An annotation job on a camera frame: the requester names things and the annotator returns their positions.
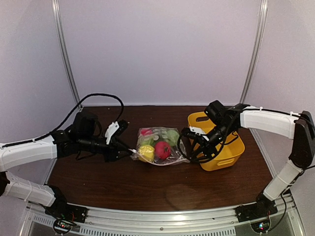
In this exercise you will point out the small red toy tomato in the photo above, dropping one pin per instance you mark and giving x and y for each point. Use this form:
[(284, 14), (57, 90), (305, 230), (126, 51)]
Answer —
[(162, 150)]

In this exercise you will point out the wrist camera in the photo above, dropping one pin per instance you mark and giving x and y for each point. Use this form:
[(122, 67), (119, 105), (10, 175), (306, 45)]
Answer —
[(194, 133), (115, 129)]

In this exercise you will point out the clear zip top bag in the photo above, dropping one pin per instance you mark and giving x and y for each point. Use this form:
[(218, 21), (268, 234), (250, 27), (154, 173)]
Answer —
[(176, 157)]

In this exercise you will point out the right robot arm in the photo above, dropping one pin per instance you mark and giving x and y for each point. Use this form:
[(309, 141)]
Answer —
[(262, 155)]

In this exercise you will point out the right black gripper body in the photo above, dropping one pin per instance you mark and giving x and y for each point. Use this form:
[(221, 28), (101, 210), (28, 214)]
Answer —
[(223, 131)]

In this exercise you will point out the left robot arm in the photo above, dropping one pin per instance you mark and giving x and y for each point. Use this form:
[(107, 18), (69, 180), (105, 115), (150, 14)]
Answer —
[(55, 145)]

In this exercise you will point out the green toy apple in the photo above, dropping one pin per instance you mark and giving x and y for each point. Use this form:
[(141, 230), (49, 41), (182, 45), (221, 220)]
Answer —
[(172, 136)]

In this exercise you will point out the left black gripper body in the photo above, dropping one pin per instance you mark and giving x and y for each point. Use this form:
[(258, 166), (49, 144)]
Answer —
[(86, 144)]

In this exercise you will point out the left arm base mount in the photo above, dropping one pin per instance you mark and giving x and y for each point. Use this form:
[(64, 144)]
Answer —
[(69, 213)]

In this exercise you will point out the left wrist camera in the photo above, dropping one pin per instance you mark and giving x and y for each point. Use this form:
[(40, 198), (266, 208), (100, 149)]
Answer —
[(115, 129)]

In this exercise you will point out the green toy grapes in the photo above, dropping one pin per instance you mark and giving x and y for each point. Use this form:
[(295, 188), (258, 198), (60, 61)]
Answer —
[(160, 135)]

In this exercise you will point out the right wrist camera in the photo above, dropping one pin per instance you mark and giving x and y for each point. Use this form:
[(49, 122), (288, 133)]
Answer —
[(194, 133)]

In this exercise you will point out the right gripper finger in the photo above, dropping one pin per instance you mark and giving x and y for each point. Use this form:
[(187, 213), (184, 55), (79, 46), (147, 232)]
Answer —
[(200, 157), (196, 145)]

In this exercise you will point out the light green toy squash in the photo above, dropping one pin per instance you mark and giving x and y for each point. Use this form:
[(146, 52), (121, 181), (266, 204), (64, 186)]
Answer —
[(147, 141)]

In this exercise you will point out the front aluminium rail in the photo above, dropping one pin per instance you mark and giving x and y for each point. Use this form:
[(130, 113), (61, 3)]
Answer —
[(222, 221)]

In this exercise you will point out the metal frame post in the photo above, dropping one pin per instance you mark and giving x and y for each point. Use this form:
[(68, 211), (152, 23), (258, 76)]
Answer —
[(260, 29), (63, 48)]

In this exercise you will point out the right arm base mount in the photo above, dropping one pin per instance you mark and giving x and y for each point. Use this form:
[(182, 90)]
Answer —
[(254, 211)]

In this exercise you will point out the left metal frame post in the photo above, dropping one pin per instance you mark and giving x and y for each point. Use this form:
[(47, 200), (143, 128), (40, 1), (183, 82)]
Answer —
[(63, 48)]

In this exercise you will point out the red toy pepper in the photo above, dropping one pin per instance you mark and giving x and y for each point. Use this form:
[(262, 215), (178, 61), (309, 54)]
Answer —
[(145, 131)]

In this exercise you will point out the yellow toy lemon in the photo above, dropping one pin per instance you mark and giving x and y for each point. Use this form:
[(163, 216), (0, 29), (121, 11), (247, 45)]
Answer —
[(147, 153)]

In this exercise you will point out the right metal frame post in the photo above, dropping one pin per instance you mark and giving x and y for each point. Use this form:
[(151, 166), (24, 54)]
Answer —
[(260, 29)]

